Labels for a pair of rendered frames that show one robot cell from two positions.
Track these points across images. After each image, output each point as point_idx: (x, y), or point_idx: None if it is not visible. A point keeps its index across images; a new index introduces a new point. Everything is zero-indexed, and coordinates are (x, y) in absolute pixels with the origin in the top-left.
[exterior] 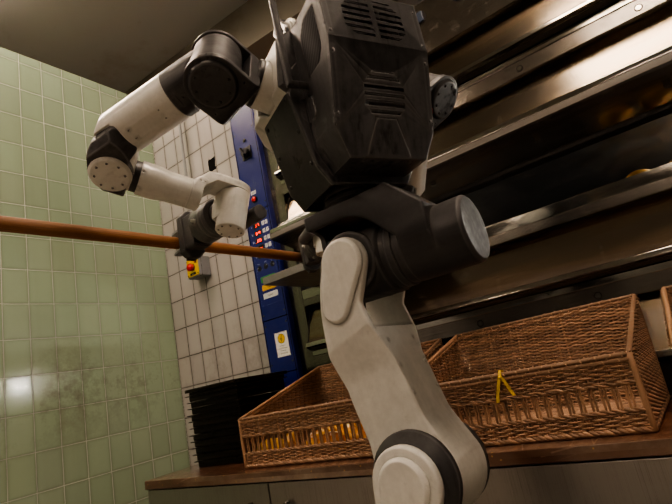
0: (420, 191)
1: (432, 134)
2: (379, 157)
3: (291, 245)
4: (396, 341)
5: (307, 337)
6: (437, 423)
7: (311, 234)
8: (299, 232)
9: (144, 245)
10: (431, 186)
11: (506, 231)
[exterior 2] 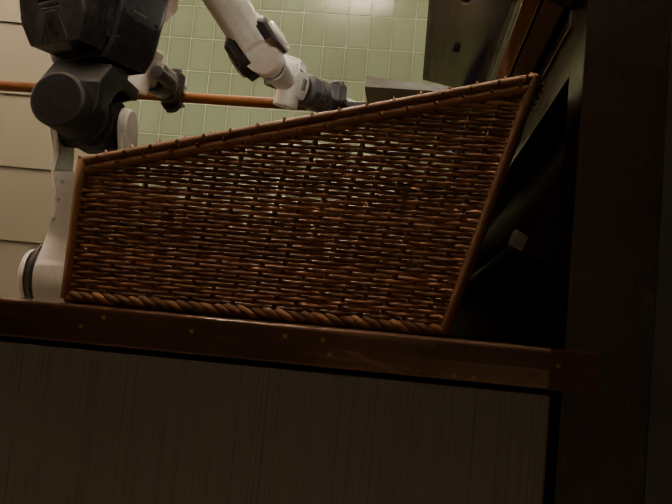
0: (241, 42)
1: (82, 15)
2: (46, 43)
3: (455, 86)
4: (71, 184)
5: None
6: (53, 242)
7: (266, 85)
8: (436, 70)
9: (141, 99)
10: (474, 2)
11: (492, 73)
